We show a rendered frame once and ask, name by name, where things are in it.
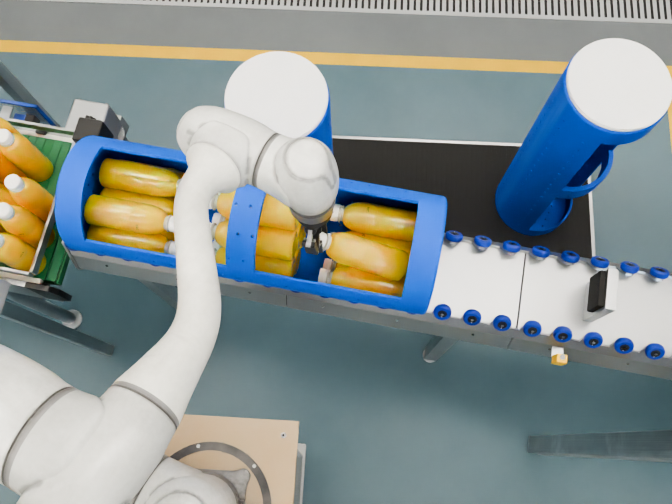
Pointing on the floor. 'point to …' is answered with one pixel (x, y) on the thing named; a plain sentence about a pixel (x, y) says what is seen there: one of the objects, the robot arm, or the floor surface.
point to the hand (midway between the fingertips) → (317, 236)
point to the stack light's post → (18, 89)
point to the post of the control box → (53, 328)
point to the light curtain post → (607, 445)
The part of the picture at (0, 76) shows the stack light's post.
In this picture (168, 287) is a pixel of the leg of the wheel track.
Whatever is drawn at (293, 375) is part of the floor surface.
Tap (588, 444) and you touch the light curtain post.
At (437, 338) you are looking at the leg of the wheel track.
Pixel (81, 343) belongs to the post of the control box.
